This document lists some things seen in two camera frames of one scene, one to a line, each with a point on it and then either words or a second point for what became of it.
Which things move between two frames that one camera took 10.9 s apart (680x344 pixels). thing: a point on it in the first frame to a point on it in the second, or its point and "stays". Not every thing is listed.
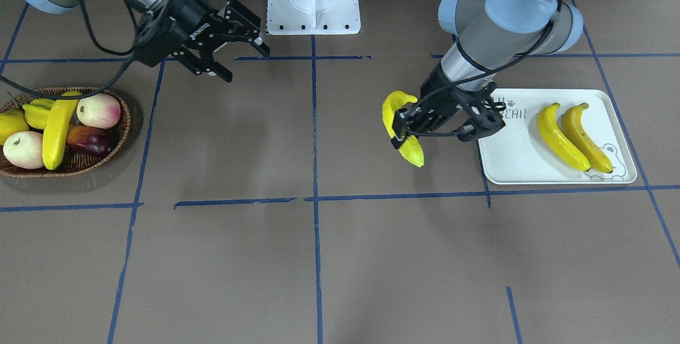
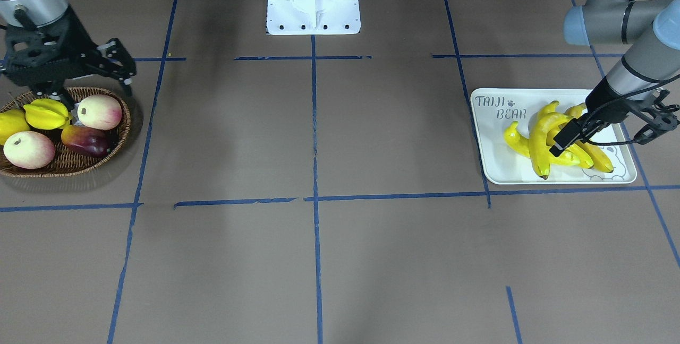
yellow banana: x=572 y=119 stays
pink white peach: x=100 y=111 stays
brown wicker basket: x=72 y=162 stays
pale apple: x=24 y=149 stays
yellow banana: x=56 y=129 to x=537 y=143
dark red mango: x=88 y=140 stays
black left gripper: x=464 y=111 to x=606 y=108
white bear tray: x=557 y=136 stays
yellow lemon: x=11 y=122 stays
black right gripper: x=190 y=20 to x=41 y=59
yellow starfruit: x=37 y=112 stays
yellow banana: x=411 y=149 to x=523 y=146
